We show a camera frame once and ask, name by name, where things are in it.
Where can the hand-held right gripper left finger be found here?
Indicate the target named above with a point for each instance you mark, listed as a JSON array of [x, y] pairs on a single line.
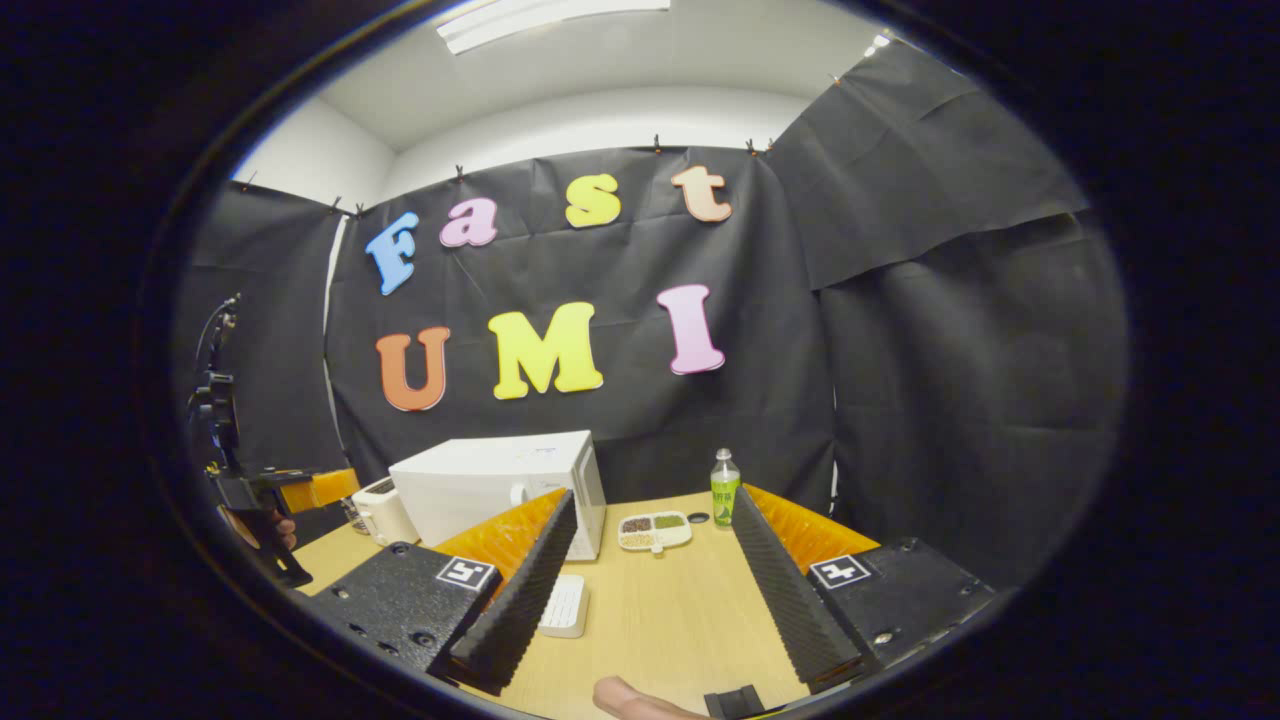
[[530, 600]]

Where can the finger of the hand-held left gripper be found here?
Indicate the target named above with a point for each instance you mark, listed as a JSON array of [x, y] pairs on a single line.
[[320, 489]]

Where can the black backdrop cloth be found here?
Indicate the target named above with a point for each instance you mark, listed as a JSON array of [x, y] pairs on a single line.
[[900, 350]]

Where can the ceiling light panel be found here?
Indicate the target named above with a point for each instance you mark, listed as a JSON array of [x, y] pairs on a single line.
[[550, 18], [877, 45]]

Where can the white microwave oven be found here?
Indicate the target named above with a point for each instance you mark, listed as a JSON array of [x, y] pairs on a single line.
[[480, 490]]

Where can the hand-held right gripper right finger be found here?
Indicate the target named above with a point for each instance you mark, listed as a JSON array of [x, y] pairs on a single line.
[[790, 600]]

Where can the green label drink bottle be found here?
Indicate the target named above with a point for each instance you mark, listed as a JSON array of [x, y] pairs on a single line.
[[725, 495]]

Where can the white divided snack tray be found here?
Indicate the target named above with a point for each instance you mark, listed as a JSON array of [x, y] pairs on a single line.
[[655, 530]]

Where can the white toaster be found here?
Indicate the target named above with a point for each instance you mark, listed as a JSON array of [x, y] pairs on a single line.
[[385, 515]]

